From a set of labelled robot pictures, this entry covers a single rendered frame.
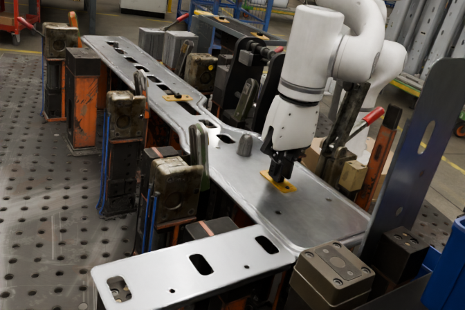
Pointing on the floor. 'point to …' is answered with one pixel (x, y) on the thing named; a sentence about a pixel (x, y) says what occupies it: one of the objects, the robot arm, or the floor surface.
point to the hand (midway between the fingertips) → (281, 168)
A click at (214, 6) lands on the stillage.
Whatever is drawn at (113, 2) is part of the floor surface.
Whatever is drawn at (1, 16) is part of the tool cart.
